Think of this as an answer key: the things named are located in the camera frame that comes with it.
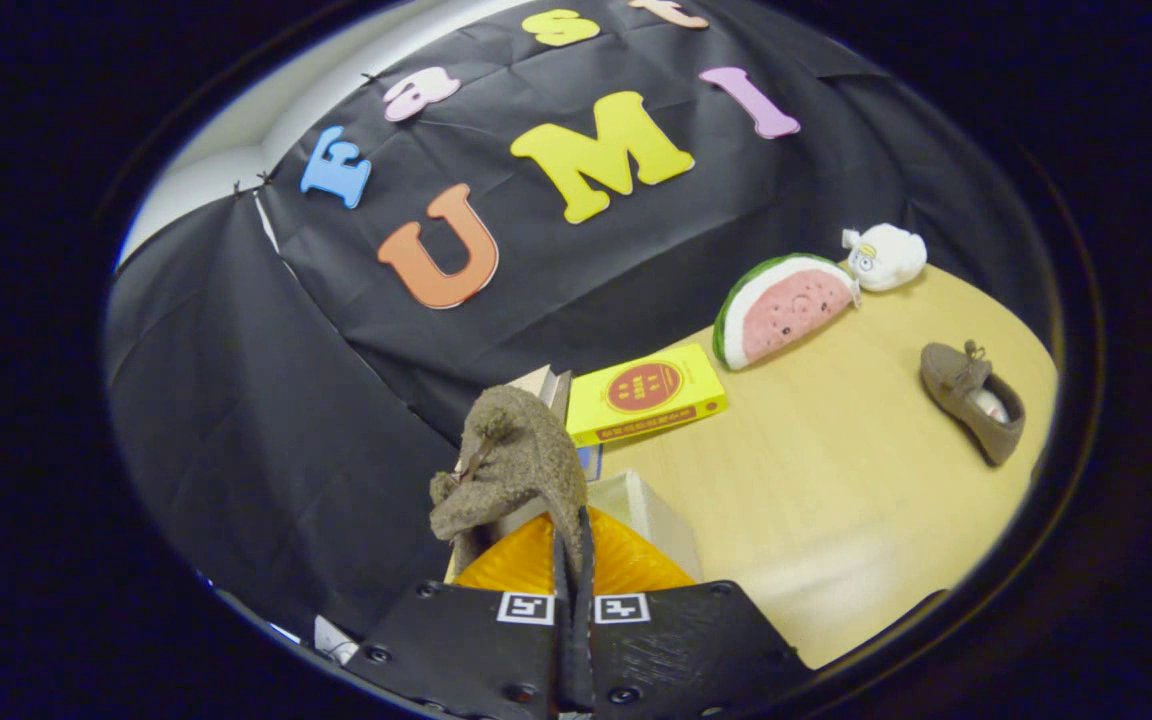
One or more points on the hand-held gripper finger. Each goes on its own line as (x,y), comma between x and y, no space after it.
(564,660)
(586,660)

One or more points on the cream storage box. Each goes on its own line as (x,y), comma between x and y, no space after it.
(651,515)

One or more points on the brown suede shoe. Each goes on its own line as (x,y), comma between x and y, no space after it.
(956,385)
(526,450)

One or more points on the blue book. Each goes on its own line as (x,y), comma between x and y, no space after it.
(591,460)

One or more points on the yellow book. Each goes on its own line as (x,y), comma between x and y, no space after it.
(646,390)

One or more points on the watermelon slice plush toy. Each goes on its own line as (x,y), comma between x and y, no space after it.
(786,310)

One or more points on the white plush toy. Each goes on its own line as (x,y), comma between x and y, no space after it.
(891,255)

